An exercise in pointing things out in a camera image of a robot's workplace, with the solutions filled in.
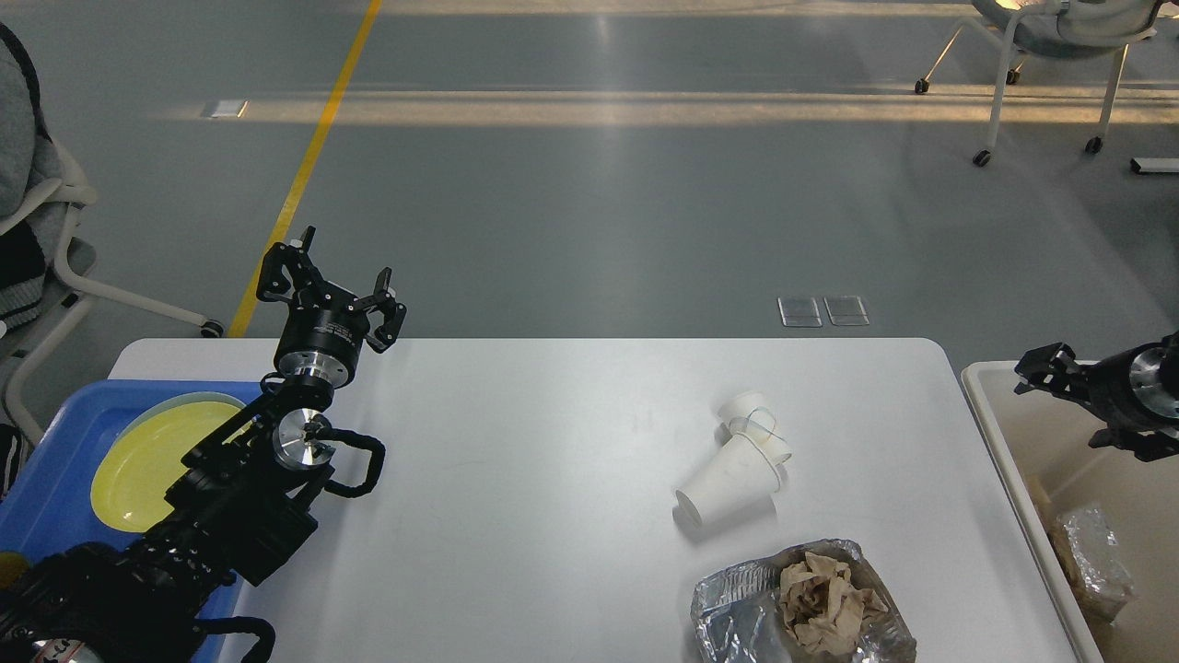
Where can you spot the crumpled brown paper napkin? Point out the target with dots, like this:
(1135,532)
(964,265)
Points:
(822,609)

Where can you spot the white office chair left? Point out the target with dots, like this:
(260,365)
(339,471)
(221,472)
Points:
(45,289)

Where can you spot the yellow plate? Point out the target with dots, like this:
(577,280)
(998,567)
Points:
(128,491)

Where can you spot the white office chair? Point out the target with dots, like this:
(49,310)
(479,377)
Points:
(1055,30)
(45,289)

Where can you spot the white floor socket plate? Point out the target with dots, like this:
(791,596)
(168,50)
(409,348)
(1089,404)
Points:
(225,108)

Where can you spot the white office chair right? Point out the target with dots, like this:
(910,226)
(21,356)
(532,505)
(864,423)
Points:
(1055,30)

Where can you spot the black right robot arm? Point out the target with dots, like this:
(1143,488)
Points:
(1134,393)

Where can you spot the dark teal mug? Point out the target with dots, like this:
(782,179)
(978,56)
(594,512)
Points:
(13,566)

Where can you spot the white bar on floor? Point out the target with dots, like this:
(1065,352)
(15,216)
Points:
(1155,165)

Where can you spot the blue plastic tray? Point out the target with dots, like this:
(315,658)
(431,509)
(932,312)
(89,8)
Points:
(50,510)

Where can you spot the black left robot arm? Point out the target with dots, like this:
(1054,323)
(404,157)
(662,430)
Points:
(241,508)

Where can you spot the clear plastic cup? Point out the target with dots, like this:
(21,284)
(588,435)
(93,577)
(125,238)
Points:
(748,414)

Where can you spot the pale green plate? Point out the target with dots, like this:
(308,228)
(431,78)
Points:
(178,401)

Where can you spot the white plastic bin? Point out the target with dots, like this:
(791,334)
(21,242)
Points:
(1040,447)

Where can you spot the aluminium foil sheet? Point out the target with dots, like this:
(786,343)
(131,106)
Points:
(1089,554)
(738,613)

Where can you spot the small clear plastic lid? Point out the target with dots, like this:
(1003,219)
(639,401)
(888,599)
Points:
(800,312)
(846,311)

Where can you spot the white paper cup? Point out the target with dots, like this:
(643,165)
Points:
(742,472)

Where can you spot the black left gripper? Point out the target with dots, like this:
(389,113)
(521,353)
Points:
(324,342)

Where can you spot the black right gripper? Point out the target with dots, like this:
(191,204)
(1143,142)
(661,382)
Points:
(1133,393)

